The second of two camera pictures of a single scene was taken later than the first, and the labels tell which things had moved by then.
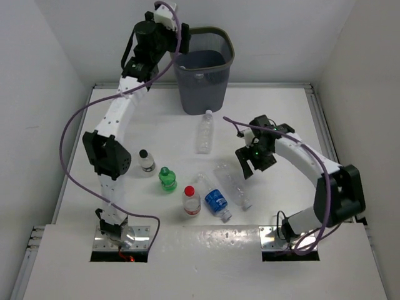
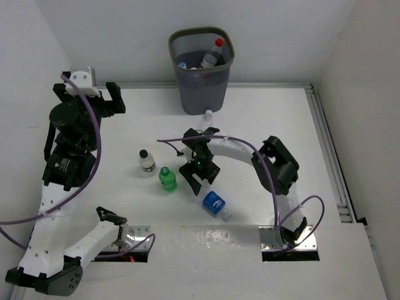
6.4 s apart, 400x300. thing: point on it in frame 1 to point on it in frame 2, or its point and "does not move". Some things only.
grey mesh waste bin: (204, 72) does not move
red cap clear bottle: (191, 200) to (214, 57)
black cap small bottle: (147, 162) does not move
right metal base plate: (272, 239) does not move
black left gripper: (170, 33) to (116, 107)
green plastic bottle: (168, 180) does not move
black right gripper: (262, 165) to (190, 169)
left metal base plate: (137, 239) does not move
